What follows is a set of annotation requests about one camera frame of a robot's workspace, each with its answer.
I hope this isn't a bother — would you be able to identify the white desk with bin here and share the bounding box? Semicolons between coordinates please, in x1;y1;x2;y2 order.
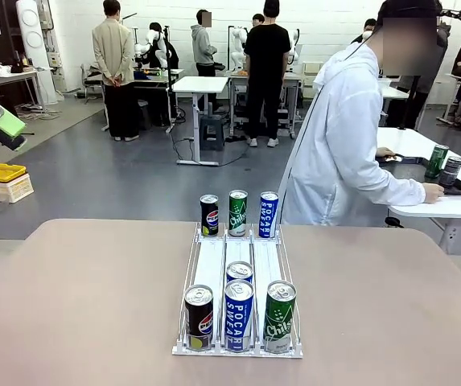
377;78;410;125

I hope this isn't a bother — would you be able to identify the black Pepsi can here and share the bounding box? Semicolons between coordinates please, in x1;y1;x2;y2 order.
183;284;215;352
200;194;220;237
438;155;461;188

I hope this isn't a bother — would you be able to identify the person's right hand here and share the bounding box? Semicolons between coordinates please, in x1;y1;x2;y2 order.
422;183;446;204

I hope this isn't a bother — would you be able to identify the white drawer cart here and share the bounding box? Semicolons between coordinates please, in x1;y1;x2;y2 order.
302;61;324;86

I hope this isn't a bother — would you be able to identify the white desk with clutter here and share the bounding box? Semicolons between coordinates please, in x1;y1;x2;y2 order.
0;68;46;121

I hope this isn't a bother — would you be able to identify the blue Pocari Sweat can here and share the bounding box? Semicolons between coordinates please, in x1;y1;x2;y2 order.
225;261;254;285
258;191;280;238
224;279;255;354

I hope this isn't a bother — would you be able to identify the white height adjustable desk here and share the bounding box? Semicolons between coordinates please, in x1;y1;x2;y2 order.
172;75;230;166

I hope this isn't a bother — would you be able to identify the black plastic serving tray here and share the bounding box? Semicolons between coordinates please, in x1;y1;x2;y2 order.
377;154;461;197

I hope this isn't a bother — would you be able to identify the person in white hoodie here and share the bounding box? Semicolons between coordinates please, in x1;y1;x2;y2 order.
277;0;444;226

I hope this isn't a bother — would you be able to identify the grey step stool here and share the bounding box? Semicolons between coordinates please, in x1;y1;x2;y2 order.
199;113;226;152

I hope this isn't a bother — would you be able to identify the green Chilsung cider can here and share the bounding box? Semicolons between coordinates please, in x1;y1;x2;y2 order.
262;280;298;355
228;189;249;237
424;144;450;179

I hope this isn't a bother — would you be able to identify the person's right forearm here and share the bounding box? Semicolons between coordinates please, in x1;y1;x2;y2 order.
368;160;427;204

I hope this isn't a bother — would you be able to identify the person in black T-shirt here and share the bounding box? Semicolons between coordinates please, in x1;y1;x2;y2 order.
244;0;292;148

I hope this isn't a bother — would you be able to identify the man in beige jacket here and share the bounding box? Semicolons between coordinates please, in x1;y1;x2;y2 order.
92;0;141;142

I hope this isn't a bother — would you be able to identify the person in grey coat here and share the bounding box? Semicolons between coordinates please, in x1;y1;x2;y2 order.
398;23;448;129

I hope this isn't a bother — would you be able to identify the tall white air conditioner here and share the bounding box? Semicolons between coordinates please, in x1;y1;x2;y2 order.
15;0;60;106

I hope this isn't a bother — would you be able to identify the white plastic crate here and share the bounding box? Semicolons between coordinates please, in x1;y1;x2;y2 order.
0;173;35;204

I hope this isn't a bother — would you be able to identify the person in grey hoodie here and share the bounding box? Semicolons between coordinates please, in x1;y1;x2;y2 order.
191;8;219;77

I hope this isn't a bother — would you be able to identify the white sloped can rack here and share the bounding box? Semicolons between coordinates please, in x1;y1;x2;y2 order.
171;222;304;359

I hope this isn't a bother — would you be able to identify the white humanoid robot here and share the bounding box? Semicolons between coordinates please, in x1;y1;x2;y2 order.
229;27;249;73
287;27;302;65
134;30;167;69

